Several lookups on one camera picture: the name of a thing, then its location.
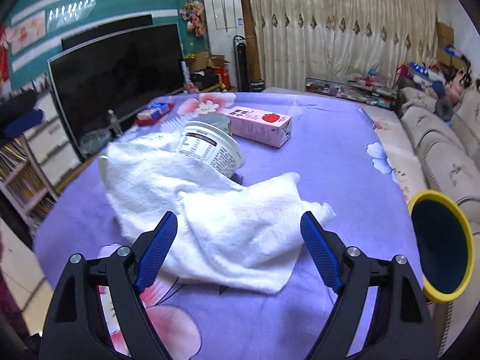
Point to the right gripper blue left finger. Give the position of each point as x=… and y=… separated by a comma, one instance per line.
x=151, y=249

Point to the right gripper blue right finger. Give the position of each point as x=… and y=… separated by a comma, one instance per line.
x=315, y=238

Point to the white towel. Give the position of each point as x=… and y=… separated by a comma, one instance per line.
x=243, y=237

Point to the white yogurt tub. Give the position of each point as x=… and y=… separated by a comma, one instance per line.
x=211, y=146

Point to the purple floral tablecloth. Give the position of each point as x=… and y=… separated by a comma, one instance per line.
x=332, y=150

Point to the clear water bottle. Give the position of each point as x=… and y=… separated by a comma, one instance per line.
x=115, y=124

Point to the black bin with yellow rim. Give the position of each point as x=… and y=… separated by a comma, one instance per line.
x=445, y=244

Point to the glass ashtray bowl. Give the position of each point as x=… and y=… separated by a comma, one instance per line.
x=93, y=141

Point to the red and blue box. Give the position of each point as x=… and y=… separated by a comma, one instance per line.
x=153, y=114

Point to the pink strawberry milk carton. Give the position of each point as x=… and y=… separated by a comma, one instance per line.
x=266, y=127

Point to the green yellow TV cabinet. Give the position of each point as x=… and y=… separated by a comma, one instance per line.
x=46, y=152

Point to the beige sofa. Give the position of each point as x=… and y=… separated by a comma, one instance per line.
x=449, y=155

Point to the low glass shelf with clutter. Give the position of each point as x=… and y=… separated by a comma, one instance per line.
x=351, y=92

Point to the black flat television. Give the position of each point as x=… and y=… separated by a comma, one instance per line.
x=115, y=75

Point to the black tower fan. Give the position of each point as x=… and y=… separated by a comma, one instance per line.
x=241, y=65

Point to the pile of plush toys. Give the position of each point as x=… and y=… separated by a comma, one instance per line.
x=447, y=95

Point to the cream curtain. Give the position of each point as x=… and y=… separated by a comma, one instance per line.
x=341, y=39

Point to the cardboard boxes stack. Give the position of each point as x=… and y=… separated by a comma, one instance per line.
x=447, y=55

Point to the pink flower wall decoration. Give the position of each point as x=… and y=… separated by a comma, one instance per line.
x=193, y=13

